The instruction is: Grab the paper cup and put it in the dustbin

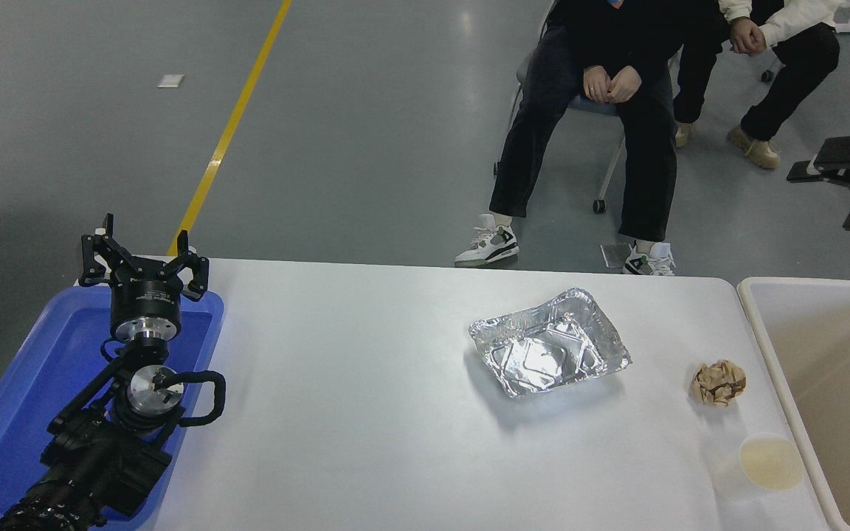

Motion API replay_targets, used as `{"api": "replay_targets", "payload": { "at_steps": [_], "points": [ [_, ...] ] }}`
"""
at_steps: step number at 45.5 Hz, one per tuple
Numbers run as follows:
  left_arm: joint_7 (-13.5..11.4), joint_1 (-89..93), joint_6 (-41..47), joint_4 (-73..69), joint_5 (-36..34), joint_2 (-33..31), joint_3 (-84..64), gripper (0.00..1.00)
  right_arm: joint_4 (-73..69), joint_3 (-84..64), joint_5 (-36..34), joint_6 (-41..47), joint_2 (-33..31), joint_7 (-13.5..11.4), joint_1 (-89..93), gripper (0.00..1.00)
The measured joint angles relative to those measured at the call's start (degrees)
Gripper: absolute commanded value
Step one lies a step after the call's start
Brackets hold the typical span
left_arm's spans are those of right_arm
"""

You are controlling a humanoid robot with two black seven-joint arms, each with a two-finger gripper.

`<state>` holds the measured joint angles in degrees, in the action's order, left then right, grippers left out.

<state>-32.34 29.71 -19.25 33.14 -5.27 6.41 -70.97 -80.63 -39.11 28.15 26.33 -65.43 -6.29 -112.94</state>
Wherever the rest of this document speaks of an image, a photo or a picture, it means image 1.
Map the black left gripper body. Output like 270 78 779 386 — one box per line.
109 265 183 327

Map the white paper cup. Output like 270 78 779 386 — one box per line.
711 432 805 504

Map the seated person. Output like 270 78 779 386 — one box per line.
455 0 728 277
672 0 850 170

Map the large pale bin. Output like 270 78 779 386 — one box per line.
736 277 850 531

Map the blue plastic tray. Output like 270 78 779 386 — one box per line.
0 286 224 526

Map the crumpled tan paper ball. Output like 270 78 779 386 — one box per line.
689 359 747 408

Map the grey wheeled chair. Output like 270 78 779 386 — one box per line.
494 0 626 215

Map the silver foil tray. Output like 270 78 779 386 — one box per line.
467 287 632 400

